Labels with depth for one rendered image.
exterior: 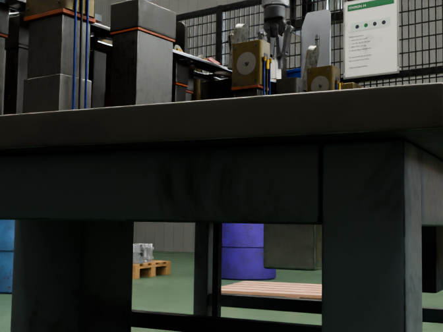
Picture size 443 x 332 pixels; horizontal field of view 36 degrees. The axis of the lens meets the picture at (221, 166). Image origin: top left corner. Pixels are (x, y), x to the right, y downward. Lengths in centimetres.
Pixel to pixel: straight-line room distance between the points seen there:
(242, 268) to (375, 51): 456
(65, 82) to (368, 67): 167
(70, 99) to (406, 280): 75
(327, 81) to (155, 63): 74
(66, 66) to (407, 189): 74
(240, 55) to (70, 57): 65
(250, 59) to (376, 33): 103
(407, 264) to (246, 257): 635
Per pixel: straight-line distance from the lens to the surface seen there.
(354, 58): 272
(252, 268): 698
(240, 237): 696
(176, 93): 172
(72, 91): 122
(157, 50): 145
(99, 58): 154
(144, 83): 140
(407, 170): 64
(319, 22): 250
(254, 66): 175
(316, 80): 205
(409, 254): 64
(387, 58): 267
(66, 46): 123
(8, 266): 561
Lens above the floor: 58
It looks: 5 degrees up
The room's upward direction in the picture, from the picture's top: 1 degrees clockwise
